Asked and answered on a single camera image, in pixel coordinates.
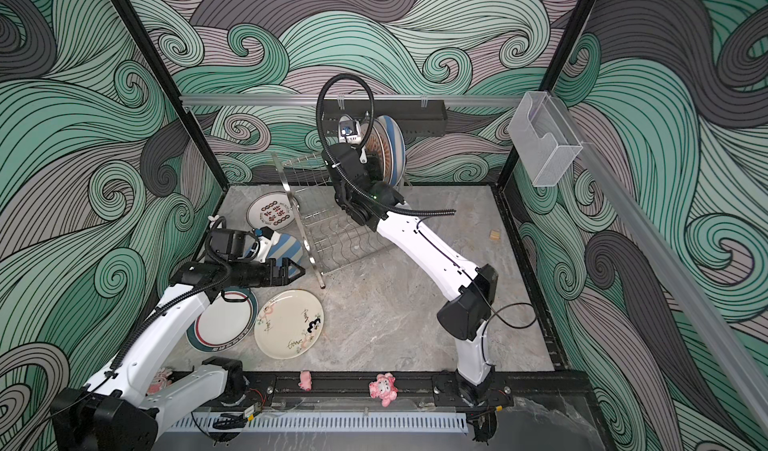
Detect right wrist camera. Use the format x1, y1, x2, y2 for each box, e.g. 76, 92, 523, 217
337, 115, 364, 149

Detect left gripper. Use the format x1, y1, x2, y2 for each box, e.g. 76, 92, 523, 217
229, 257, 305, 288

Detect orange sunburst plate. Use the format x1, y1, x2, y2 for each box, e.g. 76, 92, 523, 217
365, 122, 387, 180
374, 120, 396, 186

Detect aluminium wall rail back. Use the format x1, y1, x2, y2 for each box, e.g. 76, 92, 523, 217
180, 93, 522, 108

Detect blue striped plate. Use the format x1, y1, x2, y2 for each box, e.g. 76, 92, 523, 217
266, 232, 304, 264
377, 115, 406, 187

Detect aluminium wall rail right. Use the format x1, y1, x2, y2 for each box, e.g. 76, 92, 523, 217
550, 95, 767, 431

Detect clear acrylic wall holder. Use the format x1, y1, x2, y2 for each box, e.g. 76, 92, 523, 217
507, 91, 583, 188

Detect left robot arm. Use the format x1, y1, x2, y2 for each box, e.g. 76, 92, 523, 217
50, 258, 305, 450

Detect small pink figurine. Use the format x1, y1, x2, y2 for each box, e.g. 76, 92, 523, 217
298, 370, 312, 391

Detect cream plate floral drawing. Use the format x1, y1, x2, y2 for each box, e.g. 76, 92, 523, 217
253, 289, 325, 360

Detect aluminium wall rail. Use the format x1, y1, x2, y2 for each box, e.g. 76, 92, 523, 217
550, 95, 767, 431
180, 93, 522, 108

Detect pink pig toy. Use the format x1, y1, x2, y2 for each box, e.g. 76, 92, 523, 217
369, 372, 398, 407

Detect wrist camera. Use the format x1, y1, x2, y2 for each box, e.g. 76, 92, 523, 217
337, 115, 364, 149
205, 227, 277, 263

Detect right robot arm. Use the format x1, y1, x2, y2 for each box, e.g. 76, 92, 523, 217
321, 143, 498, 395

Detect steel wire dish rack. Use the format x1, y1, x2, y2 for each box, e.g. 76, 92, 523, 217
271, 152, 393, 288

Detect black wall shelf basket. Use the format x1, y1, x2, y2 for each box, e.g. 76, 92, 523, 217
322, 98, 448, 138

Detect pink white sneaker toy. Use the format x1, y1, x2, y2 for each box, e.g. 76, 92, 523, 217
146, 367, 173, 395

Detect white plate green red rim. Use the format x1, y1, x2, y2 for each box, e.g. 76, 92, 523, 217
186, 287, 258, 353

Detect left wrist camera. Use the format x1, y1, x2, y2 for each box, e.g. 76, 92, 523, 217
205, 227, 277, 263

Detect white plate red characters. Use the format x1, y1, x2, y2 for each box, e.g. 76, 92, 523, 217
246, 191, 295, 230

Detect white slotted cable duct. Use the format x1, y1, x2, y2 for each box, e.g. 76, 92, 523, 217
168, 411, 469, 434

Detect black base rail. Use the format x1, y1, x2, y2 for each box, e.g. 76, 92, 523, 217
173, 369, 592, 410

